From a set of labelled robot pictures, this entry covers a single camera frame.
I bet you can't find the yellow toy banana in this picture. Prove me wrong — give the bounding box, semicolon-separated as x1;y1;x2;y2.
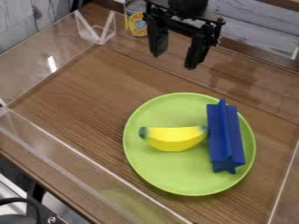
138;126;208;152

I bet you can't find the black metal stand base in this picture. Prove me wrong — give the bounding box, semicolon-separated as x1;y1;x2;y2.
25;204;68;224

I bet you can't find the clear acrylic tray wall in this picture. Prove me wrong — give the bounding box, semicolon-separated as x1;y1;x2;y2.
0;99;192;224

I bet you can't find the black cable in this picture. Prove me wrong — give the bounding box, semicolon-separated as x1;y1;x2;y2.
0;197;39;224

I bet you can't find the yellow labelled tin can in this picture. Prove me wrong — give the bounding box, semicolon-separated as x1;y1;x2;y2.
124;0;146;38

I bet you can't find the blue star-shaped block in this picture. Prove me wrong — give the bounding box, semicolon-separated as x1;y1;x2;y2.
206;99;246;174

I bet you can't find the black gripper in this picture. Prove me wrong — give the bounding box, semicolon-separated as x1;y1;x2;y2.
144;0;225;70

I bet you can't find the clear acrylic corner bracket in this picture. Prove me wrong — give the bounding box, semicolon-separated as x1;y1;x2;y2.
73;10;116;46

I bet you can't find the green round plate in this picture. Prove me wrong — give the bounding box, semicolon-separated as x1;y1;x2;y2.
122;93;256;196

